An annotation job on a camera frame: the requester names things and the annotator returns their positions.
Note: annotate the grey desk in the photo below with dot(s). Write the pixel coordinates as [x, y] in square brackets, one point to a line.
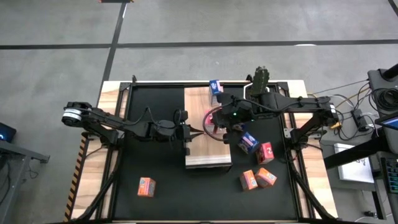
[12, 155]

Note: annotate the yellow-black hazard tape strip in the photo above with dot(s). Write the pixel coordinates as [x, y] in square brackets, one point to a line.
[76, 177]

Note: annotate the black laptop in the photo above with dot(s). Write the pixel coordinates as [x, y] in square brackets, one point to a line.
[6, 132]

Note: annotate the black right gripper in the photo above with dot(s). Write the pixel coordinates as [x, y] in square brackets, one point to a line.
[231, 116]

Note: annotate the white board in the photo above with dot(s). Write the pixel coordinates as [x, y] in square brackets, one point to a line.
[354, 171]

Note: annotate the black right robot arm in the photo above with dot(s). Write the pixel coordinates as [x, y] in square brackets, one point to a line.
[298, 104]

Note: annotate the grey equipment cart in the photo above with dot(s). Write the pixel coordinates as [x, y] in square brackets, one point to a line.
[374, 77]

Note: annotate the black beam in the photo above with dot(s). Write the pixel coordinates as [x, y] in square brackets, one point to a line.
[351, 154]

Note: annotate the tablet screen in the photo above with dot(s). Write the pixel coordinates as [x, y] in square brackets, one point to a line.
[390, 123]

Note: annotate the orange Mini-Wheats cereal box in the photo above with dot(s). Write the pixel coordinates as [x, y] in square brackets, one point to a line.
[265, 177]
[146, 187]
[248, 180]

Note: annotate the black keyboard with coloured keys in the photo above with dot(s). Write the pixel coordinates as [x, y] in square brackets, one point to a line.
[391, 175]

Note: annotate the black table frame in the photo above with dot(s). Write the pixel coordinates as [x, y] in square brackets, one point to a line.
[155, 84]

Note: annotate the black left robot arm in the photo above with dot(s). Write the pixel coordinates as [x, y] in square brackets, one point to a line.
[130, 127]

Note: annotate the blue Frosted Flakes cereal box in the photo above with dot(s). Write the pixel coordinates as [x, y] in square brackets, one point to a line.
[248, 143]
[214, 87]

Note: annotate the black-framed wooden shelf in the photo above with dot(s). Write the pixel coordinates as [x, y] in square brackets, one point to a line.
[202, 149]

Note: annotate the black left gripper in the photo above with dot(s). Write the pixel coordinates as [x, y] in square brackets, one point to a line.
[182, 132]

